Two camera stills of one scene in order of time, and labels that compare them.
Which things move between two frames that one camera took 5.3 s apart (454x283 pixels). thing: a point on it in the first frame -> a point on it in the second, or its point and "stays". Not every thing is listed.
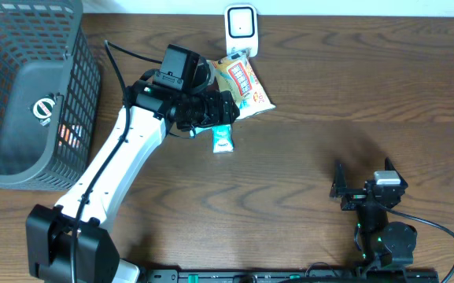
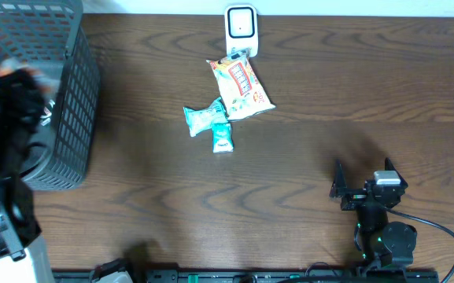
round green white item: [42, 109] stays
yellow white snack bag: [235, 75] stays
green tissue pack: [222, 138] stays
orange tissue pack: [69, 134] -> [49, 75]
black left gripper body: [214, 110] -> [18, 105]
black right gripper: [354, 196] stays
